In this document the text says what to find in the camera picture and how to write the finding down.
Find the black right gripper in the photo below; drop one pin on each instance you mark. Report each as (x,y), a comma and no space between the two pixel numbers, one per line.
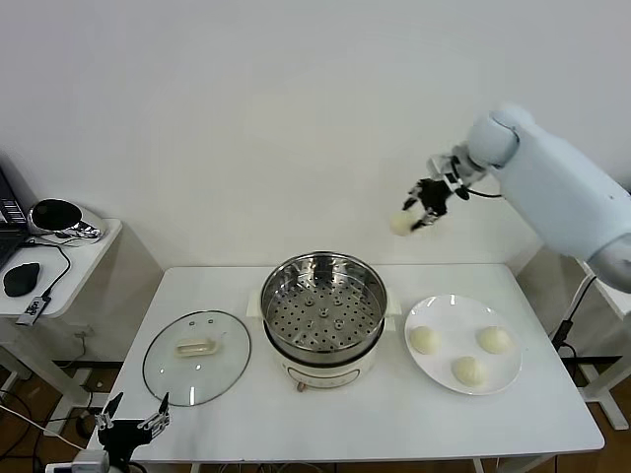
(435,198)

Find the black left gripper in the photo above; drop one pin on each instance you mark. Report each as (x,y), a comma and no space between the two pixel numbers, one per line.
(123,436)

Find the white steamed baozi bun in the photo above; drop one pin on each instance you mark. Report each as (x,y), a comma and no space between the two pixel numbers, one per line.
(400,224)
(425,340)
(494,340)
(470,370)

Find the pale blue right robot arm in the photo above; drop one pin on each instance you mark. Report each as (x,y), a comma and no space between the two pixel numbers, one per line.
(557,197)

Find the stainless steel steamer basket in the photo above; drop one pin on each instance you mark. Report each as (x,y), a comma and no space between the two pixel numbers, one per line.
(296,320)

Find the grey round floor object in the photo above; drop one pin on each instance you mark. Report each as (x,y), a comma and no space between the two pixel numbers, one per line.
(85,426)

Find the white round plate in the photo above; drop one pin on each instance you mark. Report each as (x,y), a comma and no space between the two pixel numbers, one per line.
(453,325)

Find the grey usb dongle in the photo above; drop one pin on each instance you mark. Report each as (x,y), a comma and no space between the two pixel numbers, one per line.
(32,310)

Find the white side table with mouse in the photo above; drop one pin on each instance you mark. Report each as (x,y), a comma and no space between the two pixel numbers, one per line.
(84,276)

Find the black computer mouse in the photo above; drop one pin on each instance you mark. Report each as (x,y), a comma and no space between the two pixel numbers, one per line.
(22,280)

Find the cream electric cooking pot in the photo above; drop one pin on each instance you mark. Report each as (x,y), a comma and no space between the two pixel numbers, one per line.
(325,369)

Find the shiny chrome black gadget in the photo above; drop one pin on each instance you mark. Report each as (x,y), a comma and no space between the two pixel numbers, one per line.
(74,226)

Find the black laptop beside mouse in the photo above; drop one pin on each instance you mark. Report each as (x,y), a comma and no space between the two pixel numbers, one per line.
(7,236)

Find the white side table with label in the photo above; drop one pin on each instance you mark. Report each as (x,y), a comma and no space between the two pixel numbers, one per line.
(607,405)

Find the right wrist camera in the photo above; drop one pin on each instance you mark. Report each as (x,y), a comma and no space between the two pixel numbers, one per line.
(451,180)

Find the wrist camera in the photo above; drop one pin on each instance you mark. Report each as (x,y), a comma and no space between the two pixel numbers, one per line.
(91,463)
(451,180)

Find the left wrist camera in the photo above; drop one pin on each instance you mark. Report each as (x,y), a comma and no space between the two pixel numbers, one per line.
(91,463)

